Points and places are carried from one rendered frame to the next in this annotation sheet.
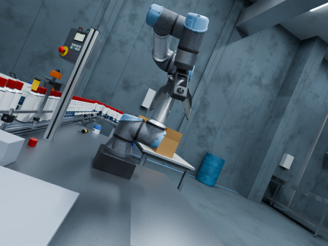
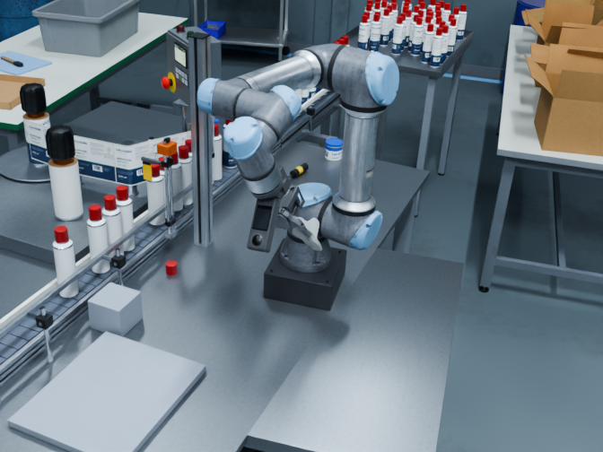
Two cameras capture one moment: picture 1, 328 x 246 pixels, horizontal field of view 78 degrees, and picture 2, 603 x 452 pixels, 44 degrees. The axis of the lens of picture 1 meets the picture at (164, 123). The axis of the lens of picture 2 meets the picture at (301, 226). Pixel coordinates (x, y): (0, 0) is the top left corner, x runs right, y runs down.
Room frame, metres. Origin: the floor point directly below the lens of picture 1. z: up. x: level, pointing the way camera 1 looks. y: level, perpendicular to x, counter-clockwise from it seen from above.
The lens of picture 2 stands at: (-0.44, -0.78, 2.09)
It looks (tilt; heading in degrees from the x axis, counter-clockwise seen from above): 30 degrees down; 32
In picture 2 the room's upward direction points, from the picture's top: 3 degrees clockwise
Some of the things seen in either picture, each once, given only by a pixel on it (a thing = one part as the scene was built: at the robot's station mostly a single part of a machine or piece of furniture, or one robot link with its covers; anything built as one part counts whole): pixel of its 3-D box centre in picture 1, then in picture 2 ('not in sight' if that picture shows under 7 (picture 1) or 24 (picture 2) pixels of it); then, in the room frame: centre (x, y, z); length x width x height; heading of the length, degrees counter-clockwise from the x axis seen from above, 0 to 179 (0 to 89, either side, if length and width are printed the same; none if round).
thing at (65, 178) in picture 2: not in sight; (64, 172); (0.95, 0.96, 1.03); 0.09 x 0.09 x 0.30
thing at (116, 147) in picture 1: (120, 144); (306, 243); (1.15, 0.18, 0.97); 0.15 x 0.15 x 0.10
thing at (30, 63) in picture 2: not in sight; (13, 63); (1.95, 2.50, 0.81); 0.32 x 0.24 x 0.01; 94
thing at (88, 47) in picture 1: (71, 85); (201, 146); (1.14, 0.56, 1.17); 0.04 x 0.04 x 0.67; 9
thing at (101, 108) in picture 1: (106, 111); (414, 22); (3.54, 0.99, 0.98); 0.57 x 0.46 x 0.21; 99
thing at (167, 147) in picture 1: (165, 140); (579, 99); (2.93, -0.12, 0.97); 0.51 x 0.42 x 0.37; 114
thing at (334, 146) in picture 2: (96, 129); (333, 149); (1.96, 0.57, 0.87); 0.07 x 0.07 x 0.07
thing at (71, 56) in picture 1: (80, 48); (193, 66); (1.20, 0.63, 1.38); 0.17 x 0.10 x 0.19; 64
